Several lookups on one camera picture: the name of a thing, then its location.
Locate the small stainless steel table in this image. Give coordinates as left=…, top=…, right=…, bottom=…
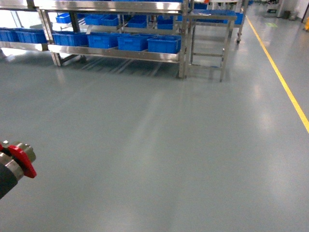
left=184, top=9, right=237, bottom=82

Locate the steel roller shelf rack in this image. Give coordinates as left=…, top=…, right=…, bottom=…
left=0, top=0, right=190, bottom=78

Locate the empty blue front bin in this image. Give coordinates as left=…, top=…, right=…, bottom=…
left=117, top=34, right=155, bottom=51

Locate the robot arm with red ring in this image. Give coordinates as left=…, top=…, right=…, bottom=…
left=0, top=141, right=37, bottom=198

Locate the blue bin with red bags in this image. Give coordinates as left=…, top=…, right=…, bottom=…
left=147, top=35, right=181, bottom=54

